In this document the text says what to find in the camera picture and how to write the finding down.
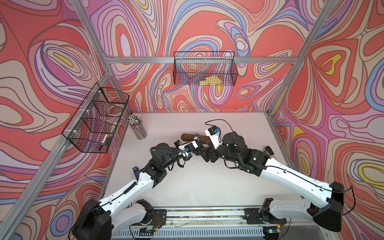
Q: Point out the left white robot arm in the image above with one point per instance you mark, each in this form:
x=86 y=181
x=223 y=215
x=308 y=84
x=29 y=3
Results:
x=132 y=186

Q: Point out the black wire basket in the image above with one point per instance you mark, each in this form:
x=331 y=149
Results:
x=99 y=114
x=190 y=67

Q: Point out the white marker in basket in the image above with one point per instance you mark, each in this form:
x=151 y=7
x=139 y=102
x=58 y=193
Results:
x=103 y=142

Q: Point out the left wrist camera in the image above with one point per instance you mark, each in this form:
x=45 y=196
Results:
x=187 y=148

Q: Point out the brown wooden watch stand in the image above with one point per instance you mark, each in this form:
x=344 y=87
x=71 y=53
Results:
x=190 y=138

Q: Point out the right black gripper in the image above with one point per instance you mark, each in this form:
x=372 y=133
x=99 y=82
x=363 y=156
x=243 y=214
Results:
x=211 y=151

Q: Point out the yellow paper in basket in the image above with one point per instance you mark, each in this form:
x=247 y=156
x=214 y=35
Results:
x=211 y=81

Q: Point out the black wire basket left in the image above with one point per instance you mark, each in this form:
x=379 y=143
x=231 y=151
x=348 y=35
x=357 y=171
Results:
x=99 y=114

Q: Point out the blue stapler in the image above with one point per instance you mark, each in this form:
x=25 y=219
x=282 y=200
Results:
x=136 y=171

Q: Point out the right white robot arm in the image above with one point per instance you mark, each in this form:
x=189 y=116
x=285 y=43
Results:
x=321 y=202

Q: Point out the black wire basket back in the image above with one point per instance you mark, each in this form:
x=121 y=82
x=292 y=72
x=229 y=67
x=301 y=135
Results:
x=190 y=67

